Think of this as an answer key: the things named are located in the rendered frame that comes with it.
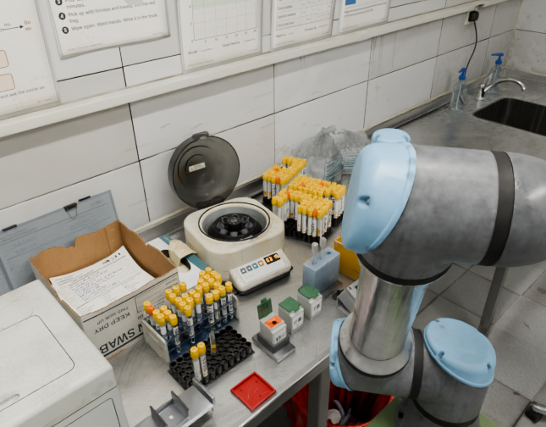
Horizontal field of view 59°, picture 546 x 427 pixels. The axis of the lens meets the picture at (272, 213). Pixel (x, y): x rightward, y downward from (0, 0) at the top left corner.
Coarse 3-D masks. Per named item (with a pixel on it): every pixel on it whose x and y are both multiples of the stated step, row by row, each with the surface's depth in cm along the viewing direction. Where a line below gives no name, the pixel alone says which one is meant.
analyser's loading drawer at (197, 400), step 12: (180, 396) 96; (192, 396) 96; (204, 396) 96; (168, 408) 93; (180, 408) 92; (192, 408) 93; (204, 408) 93; (144, 420) 91; (156, 420) 91; (168, 420) 91; (180, 420) 91; (192, 420) 91
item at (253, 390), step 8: (248, 376) 104; (256, 376) 104; (240, 384) 102; (248, 384) 103; (256, 384) 103; (264, 384) 103; (232, 392) 101; (240, 392) 101; (248, 392) 101; (256, 392) 101; (264, 392) 101; (272, 392) 100; (240, 400) 99; (248, 400) 99; (256, 400) 99; (264, 400) 99; (248, 408) 98
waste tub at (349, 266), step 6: (336, 240) 130; (336, 246) 130; (342, 246) 128; (342, 252) 129; (348, 252) 128; (354, 252) 126; (342, 258) 130; (348, 258) 129; (354, 258) 127; (342, 264) 131; (348, 264) 130; (354, 264) 128; (342, 270) 132; (348, 270) 131; (354, 270) 129; (360, 270) 127; (348, 276) 131; (354, 276) 130
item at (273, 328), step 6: (264, 318) 109; (270, 318) 109; (276, 318) 109; (264, 324) 107; (270, 324) 107; (276, 324) 107; (282, 324) 108; (264, 330) 108; (270, 330) 106; (276, 330) 106; (282, 330) 107; (264, 336) 109; (270, 336) 107; (276, 336) 107; (282, 336) 108; (270, 342) 108; (276, 342) 108
